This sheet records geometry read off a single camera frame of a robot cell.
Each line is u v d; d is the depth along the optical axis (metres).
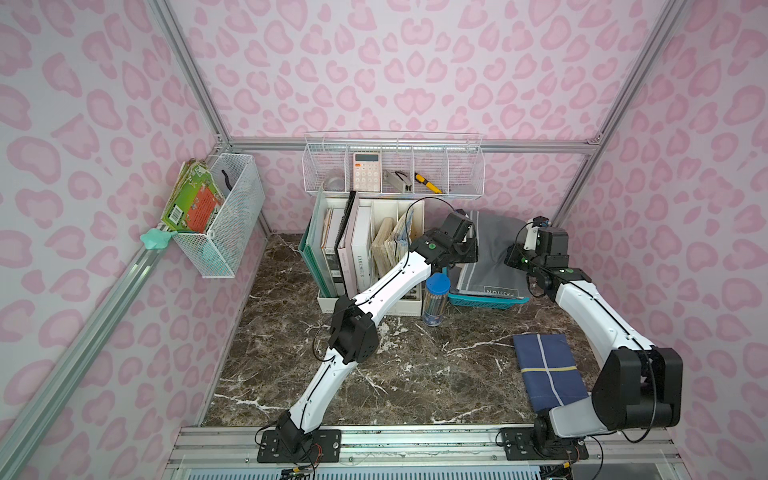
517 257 0.77
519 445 0.72
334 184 0.95
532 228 0.76
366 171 0.95
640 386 0.42
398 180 0.97
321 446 0.72
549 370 0.84
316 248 0.78
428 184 0.98
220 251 0.73
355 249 0.83
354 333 0.56
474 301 0.94
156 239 0.63
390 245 0.84
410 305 0.98
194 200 0.73
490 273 0.88
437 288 0.88
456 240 0.69
